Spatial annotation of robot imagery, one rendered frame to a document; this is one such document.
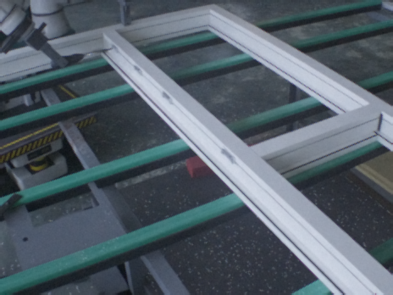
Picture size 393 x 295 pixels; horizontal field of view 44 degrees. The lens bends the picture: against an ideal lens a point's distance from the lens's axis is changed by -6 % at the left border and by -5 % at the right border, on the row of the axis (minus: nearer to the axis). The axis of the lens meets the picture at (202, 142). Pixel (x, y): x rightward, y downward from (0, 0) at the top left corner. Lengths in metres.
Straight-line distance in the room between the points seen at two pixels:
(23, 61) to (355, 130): 1.04
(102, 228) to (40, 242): 0.13
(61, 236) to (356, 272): 0.57
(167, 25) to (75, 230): 0.98
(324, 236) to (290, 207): 0.10
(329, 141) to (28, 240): 0.70
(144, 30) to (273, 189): 0.96
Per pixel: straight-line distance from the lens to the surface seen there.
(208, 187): 1.53
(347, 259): 0.87
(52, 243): 1.03
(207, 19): 1.90
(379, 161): 1.63
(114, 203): 1.14
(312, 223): 0.93
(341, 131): 1.22
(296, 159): 1.15
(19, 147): 2.34
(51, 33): 2.34
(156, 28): 1.81
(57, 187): 1.15
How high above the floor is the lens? 1.56
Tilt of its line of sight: 34 degrees down
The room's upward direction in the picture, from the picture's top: 1 degrees counter-clockwise
